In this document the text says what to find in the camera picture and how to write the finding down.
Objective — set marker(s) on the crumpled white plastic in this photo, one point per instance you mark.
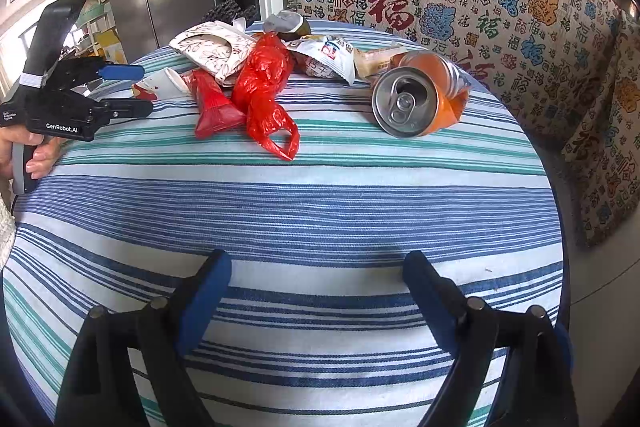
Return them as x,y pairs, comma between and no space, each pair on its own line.
279,22

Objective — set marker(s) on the person's left hand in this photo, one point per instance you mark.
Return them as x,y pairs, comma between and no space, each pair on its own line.
47,154

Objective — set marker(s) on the crushed orange drink can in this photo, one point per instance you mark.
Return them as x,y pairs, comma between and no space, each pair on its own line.
420,102

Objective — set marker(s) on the printed cushion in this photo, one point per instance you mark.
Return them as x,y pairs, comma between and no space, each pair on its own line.
610,132

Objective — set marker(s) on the red foil wrapper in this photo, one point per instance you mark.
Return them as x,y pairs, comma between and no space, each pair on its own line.
212,107

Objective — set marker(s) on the blue green striped tablecloth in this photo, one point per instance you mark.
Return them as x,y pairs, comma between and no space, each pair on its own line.
300,207

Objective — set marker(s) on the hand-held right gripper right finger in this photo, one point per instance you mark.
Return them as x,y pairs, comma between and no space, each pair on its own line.
430,297

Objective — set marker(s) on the yellow box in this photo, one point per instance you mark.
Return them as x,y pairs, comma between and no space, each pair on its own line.
111,47

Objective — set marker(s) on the floral paper box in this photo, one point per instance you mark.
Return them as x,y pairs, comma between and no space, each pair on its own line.
210,49

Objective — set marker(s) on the white printed snack wrapper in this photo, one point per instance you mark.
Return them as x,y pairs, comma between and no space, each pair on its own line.
325,57

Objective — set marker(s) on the white paper cup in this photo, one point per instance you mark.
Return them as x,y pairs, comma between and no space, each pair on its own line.
160,84

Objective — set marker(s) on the black woven mat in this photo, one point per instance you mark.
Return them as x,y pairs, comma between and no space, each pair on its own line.
225,12

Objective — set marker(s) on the cream snack packet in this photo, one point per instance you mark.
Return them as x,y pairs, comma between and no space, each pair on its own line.
375,59

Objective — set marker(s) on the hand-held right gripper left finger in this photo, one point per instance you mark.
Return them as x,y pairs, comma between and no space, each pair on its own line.
200,302

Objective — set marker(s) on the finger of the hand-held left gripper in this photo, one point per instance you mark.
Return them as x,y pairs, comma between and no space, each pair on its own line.
130,109
122,71

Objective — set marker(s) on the red plastic bag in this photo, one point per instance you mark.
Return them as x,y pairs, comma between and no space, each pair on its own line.
260,77

